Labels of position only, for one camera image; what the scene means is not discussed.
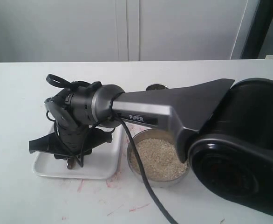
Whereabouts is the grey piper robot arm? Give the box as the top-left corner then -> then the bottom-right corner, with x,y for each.
29,74 -> 273,216

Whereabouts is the steel bowl of rice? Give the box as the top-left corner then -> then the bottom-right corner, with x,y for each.
133,129 -> 190,188

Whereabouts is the brown wooden spoon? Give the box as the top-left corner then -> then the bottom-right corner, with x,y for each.
66,157 -> 77,170

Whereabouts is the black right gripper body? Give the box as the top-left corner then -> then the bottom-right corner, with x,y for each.
28,123 -> 112,159

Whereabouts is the white rectangular tray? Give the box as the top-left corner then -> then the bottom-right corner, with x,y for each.
33,126 -> 124,180

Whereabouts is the small steel cup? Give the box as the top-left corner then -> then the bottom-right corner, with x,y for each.
146,84 -> 168,91

